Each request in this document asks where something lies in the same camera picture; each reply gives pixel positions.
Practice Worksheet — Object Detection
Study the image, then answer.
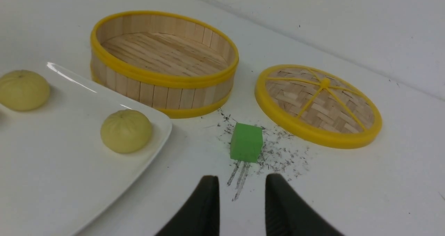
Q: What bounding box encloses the bamboo steamer basket yellow rim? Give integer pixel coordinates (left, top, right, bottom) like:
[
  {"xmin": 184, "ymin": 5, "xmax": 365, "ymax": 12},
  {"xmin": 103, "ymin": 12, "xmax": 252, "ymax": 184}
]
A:
[{"xmin": 90, "ymin": 11, "xmax": 240, "ymax": 119}]

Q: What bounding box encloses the green foam cube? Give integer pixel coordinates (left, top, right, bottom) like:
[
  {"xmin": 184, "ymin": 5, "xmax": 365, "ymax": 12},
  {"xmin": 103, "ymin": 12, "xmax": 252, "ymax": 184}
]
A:
[{"xmin": 229, "ymin": 123, "xmax": 263, "ymax": 163}]

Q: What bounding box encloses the woven bamboo steamer lid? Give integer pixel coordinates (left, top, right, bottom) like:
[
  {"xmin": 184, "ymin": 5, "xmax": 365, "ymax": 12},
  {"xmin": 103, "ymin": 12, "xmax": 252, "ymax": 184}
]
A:
[{"xmin": 254, "ymin": 64, "xmax": 382, "ymax": 149}]

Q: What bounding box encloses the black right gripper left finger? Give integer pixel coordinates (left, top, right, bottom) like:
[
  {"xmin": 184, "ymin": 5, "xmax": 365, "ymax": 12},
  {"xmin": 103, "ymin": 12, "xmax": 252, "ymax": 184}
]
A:
[{"xmin": 156, "ymin": 175, "xmax": 220, "ymax": 236}]

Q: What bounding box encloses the white rectangular plate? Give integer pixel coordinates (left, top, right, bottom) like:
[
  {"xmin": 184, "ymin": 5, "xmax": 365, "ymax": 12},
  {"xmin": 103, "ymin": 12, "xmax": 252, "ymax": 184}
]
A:
[{"xmin": 0, "ymin": 60, "xmax": 172, "ymax": 236}]

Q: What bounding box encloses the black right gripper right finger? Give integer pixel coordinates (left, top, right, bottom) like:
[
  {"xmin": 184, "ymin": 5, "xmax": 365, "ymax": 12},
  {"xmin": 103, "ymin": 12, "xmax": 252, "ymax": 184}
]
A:
[{"xmin": 265, "ymin": 173, "xmax": 343, "ymax": 236}]

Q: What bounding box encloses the yellow steamed bun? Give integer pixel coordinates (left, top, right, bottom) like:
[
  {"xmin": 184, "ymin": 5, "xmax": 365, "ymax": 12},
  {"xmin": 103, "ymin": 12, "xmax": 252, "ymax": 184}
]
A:
[
  {"xmin": 100, "ymin": 109, "xmax": 153, "ymax": 154},
  {"xmin": 0, "ymin": 70, "xmax": 51, "ymax": 112}
]

